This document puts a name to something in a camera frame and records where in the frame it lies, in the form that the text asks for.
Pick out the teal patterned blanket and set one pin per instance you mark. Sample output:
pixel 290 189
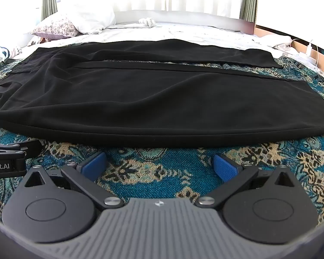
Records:
pixel 162 167

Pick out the blue and white printed cloth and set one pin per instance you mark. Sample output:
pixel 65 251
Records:
pixel 10 51

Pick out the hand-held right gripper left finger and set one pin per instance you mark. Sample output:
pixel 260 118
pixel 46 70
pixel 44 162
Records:
pixel 93 165

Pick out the white crumpled cloth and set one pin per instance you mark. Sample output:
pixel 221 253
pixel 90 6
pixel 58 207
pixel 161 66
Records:
pixel 275 41

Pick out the white pillow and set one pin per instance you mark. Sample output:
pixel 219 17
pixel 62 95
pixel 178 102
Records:
pixel 91 19

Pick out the small white knotted cloth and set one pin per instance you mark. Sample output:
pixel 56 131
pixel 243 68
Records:
pixel 147 23

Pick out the white bed sheet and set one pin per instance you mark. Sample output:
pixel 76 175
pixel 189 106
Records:
pixel 162 33

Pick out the grey headboard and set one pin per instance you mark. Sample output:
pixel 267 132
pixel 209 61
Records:
pixel 194 19

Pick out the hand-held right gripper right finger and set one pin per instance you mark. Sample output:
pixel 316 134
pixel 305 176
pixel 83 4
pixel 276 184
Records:
pixel 225 168

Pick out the purple floral pillow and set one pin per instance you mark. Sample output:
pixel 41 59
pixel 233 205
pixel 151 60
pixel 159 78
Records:
pixel 56 27

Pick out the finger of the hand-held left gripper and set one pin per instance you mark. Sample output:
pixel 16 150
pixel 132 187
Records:
pixel 19 147

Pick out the black pants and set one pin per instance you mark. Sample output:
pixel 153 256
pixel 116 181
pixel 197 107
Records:
pixel 151 99

